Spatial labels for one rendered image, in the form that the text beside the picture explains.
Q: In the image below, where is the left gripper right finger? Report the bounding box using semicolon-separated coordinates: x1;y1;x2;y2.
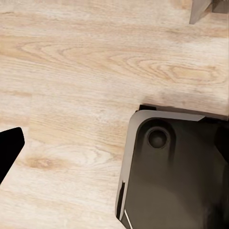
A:
214;127;229;165

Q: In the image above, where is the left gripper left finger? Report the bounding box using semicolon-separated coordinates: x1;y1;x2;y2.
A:
0;127;25;184

